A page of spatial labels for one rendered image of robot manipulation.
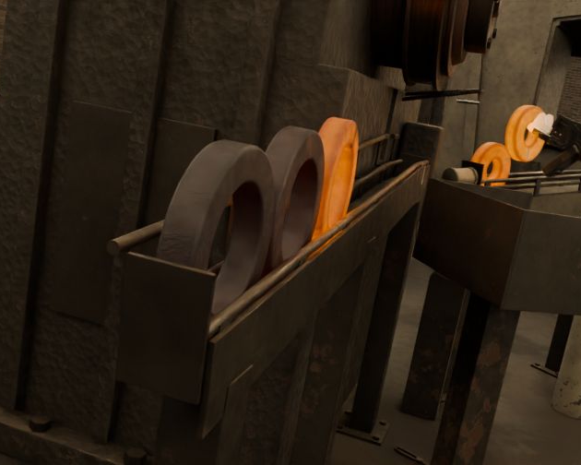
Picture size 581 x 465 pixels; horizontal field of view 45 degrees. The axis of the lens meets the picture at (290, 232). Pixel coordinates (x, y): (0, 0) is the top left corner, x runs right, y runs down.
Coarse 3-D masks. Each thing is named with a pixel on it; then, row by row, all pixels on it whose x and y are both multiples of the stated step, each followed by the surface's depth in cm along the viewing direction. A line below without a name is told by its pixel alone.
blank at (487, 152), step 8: (488, 144) 201; (496, 144) 201; (480, 152) 199; (488, 152) 199; (496, 152) 202; (504, 152) 204; (472, 160) 200; (480, 160) 198; (488, 160) 200; (496, 160) 204; (504, 160) 205; (496, 168) 206; (504, 168) 206; (496, 176) 205; (504, 176) 207; (496, 184) 205
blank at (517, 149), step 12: (528, 108) 190; (516, 120) 189; (528, 120) 191; (516, 132) 189; (528, 132) 197; (516, 144) 190; (528, 144) 196; (540, 144) 197; (516, 156) 192; (528, 156) 195
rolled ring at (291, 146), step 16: (288, 128) 75; (304, 128) 77; (272, 144) 73; (288, 144) 72; (304, 144) 74; (320, 144) 80; (272, 160) 71; (288, 160) 71; (304, 160) 75; (320, 160) 82; (288, 176) 71; (304, 176) 83; (320, 176) 84; (288, 192) 72; (304, 192) 84; (320, 192) 86; (288, 208) 85; (304, 208) 85; (272, 224) 70; (288, 224) 85; (304, 224) 84; (272, 240) 71; (288, 240) 84; (304, 240) 84; (272, 256) 72; (288, 256) 81
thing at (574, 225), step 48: (432, 192) 115; (480, 192) 119; (432, 240) 113; (480, 240) 100; (528, 240) 93; (576, 240) 95; (480, 288) 99; (528, 288) 95; (576, 288) 97; (480, 336) 110; (480, 384) 112; (480, 432) 114
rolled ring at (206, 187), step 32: (224, 160) 56; (256, 160) 61; (192, 192) 54; (224, 192) 56; (256, 192) 64; (192, 224) 53; (256, 224) 67; (160, 256) 54; (192, 256) 53; (256, 256) 67; (224, 288) 66
